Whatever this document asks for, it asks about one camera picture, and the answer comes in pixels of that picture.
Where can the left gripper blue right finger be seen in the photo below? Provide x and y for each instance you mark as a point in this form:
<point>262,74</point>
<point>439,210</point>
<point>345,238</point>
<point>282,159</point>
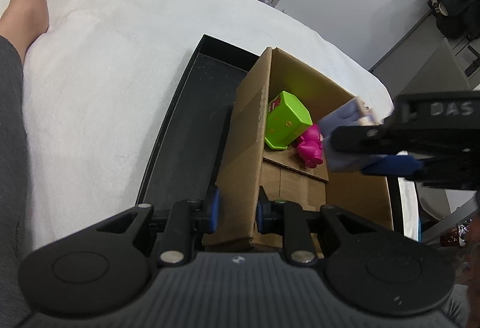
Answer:
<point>263,212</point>

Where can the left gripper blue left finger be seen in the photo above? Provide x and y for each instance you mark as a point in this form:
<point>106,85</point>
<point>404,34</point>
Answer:
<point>212,209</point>

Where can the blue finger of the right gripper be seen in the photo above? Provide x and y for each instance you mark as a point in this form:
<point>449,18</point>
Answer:
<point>370,140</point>
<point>397,166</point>

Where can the purple rabbit cube toy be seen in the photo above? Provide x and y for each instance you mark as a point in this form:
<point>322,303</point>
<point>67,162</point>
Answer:
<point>352,113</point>

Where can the brown cardboard box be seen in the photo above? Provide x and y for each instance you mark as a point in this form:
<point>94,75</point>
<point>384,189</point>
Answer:
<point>248,165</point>

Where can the pink pig figurine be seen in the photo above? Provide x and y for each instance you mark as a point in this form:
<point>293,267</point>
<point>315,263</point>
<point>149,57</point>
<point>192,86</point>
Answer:
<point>308,147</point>

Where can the green hexagonal container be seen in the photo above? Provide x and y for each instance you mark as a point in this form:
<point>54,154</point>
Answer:
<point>287,118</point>

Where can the grey padded chair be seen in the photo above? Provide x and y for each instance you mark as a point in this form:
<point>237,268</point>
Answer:
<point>446,71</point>

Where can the black rectangular tray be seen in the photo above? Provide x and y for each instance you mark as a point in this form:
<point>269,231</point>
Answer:
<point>188,152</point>

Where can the grey trouser left leg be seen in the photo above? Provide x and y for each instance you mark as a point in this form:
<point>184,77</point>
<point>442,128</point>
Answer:
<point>14,184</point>

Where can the white bed blanket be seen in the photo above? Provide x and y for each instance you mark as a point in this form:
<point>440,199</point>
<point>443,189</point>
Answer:
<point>96,87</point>

